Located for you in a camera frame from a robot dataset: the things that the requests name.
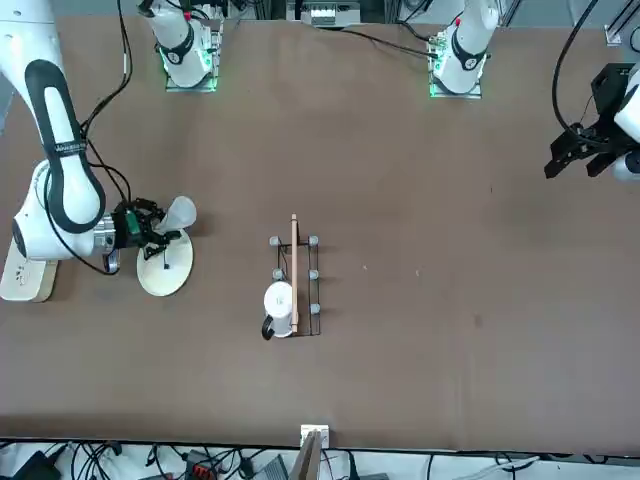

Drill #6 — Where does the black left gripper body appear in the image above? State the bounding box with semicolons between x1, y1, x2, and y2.
579;63;636;151

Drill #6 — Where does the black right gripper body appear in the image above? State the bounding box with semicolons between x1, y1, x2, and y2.
112;202;149;250

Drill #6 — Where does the round white plate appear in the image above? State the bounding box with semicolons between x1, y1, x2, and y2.
136;227;195;298

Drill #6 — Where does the black red electronic device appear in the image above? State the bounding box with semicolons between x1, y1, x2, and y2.
185;452;221;480

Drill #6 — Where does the large black power adapter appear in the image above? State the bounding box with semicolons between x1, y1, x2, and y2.
9;449;64;480

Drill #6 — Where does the white power strip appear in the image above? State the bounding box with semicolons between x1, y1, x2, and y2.
302;0;362;27

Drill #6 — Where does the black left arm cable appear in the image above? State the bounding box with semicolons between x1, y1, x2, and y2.
551;0;601;146

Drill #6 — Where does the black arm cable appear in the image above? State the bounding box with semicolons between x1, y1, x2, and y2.
551;0;601;146
43;0;134;276

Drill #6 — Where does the aluminium frame rail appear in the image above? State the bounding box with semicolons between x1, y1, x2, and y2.
603;0;640;47

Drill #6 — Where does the white mug black handle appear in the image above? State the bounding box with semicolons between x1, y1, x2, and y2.
260;279;297;341

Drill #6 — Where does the black wire cup rack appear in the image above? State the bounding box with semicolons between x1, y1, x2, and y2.
268;213;324;339

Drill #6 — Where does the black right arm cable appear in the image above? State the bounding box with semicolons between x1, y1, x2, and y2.
43;0;134;276

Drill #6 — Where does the long black base cable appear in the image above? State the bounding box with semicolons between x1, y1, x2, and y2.
319;23;437;57

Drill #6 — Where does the white post foot bracket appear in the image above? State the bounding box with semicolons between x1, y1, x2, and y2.
300;424;332;447

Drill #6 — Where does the aluminium profile post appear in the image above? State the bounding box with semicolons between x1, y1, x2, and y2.
289;428;324;480

